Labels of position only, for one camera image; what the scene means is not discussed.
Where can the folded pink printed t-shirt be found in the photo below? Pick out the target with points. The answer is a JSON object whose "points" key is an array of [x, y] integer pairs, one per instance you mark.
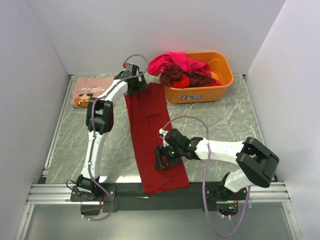
{"points": [[86, 87]]}

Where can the dark maroon crumpled shirt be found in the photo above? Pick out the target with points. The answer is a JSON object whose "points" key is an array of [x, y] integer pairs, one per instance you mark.
{"points": [[196, 80]]}

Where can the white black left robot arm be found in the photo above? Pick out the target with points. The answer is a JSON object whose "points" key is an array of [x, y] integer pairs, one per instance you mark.
{"points": [[99, 122]]}

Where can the aluminium frame rail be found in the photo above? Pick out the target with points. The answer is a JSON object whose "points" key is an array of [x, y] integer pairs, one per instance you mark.
{"points": [[29, 207]]}

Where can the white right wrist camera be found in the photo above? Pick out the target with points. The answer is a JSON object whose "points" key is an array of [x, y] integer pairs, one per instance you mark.
{"points": [[162, 134]]}

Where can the dark red t-shirt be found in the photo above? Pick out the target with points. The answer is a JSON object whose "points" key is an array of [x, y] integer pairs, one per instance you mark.
{"points": [[148, 113]]}

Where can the bright red crumpled shirt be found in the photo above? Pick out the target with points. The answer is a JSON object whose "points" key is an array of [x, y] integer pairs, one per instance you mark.
{"points": [[182, 83]]}

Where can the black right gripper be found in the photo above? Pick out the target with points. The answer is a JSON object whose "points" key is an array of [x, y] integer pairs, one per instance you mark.
{"points": [[161, 151]]}

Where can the orange plastic laundry basket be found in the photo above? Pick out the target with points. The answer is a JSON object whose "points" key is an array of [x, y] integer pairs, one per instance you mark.
{"points": [[219, 70]]}

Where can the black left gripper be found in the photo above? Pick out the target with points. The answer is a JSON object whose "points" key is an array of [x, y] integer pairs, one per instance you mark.
{"points": [[142, 85]]}

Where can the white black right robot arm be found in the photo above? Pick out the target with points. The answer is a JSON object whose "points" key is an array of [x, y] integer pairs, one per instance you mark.
{"points": [[257, 163]]}

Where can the black base crossbar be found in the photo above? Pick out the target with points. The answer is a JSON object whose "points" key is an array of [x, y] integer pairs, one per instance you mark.
{"points": [[132, 197]]}

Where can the magenta pink crumpled shirt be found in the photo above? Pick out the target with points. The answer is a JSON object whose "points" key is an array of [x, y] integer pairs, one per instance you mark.
{"points": [[169, 60]]}

